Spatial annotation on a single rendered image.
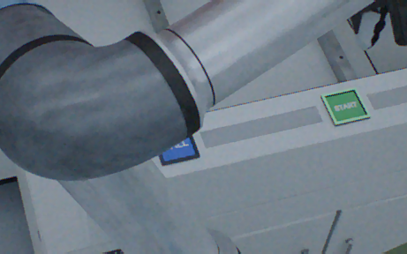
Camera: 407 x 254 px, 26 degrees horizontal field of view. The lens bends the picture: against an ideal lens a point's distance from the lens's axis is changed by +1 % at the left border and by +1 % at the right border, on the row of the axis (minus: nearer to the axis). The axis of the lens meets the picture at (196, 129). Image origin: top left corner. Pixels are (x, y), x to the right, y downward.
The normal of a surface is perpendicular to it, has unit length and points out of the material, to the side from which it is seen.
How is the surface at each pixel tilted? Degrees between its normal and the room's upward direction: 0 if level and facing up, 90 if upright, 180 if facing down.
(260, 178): 90
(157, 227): 67
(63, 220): 0
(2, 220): 0
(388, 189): 90
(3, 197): 0
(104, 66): 10
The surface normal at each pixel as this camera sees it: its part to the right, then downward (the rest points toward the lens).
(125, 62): -0.09, -0.58
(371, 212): 0.30, 0.79
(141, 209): 0.51, 0.43
